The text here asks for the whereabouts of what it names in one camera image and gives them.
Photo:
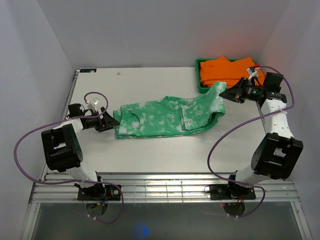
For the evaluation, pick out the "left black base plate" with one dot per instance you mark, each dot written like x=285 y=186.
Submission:
x=99 y=192

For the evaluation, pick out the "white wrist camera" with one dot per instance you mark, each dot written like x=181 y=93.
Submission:
x=252 y=71
x=93 y=103

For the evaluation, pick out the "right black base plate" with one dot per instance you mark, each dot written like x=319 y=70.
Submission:
x=230 y=192

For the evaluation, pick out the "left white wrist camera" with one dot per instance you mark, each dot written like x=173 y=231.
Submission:
x=93 y=103

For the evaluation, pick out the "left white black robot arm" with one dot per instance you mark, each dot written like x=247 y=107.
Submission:
x=63 y=152

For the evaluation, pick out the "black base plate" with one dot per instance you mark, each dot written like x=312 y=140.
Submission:
x=99 y=192
x=230 y=192

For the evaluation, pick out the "green white tie-dye trousers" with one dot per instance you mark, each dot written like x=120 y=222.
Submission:
x=171 y=116

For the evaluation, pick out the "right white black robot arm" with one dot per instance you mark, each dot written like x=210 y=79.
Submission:
x=278 y=152

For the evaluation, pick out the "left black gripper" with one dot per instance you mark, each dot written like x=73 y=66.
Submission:
x=111 y=122

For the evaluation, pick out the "black label sticker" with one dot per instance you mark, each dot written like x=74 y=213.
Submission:
x=88 y=70

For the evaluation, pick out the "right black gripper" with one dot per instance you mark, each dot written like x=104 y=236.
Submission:
x=234 y=94

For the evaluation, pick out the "green plastic tray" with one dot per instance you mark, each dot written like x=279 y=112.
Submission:
x=198 y=80

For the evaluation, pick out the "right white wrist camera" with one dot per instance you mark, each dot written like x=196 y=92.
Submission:
x=252 y=71

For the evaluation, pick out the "orange folded trousers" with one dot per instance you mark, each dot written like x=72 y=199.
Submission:
x=225 y=70

